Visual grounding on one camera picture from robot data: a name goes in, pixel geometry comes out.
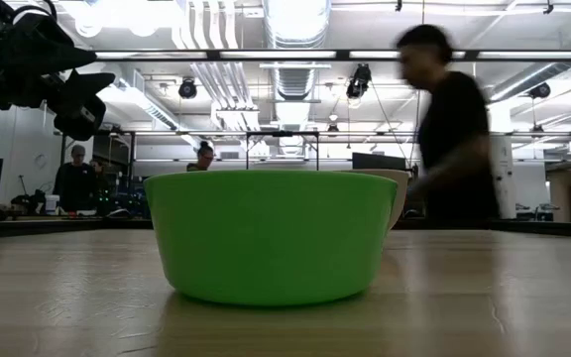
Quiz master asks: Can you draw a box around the large green plastic bowl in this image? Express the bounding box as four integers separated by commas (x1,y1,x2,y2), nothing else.
143,170,400,307

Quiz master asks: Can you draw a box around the white column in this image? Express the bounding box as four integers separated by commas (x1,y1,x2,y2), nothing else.
488,133,517,220

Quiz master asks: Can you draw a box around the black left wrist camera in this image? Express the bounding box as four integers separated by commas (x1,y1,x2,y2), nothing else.
0,0,76,49

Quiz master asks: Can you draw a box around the black bar with light strips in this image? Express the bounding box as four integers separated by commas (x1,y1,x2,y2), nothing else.
94,48,571,63

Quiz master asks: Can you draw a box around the black ceiling spotlight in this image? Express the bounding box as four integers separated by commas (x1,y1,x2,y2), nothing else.
177,77,198,100
529,81,552,100
345,62,373,100

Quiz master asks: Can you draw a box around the white ribbed bowl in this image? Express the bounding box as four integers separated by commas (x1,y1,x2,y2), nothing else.
337,168,411,232

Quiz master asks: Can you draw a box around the black metal gantry frame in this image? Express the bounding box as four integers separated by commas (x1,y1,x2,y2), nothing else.
244,130,321,172

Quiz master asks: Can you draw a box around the silver ventilation duct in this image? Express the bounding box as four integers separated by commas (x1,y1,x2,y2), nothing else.
261,0,332,160

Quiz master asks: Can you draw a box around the black computer monitor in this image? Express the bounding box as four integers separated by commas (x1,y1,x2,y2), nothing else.
352,152,408,173

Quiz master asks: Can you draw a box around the person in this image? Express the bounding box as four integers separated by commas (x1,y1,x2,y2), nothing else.
185,141,216,174
52,144,99,213
395,23,501,223

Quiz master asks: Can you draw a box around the black aluminium table frame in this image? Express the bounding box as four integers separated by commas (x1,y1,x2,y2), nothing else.
0,216,571,241

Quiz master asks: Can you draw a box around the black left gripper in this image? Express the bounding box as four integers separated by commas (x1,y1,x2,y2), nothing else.
0,0,117,143

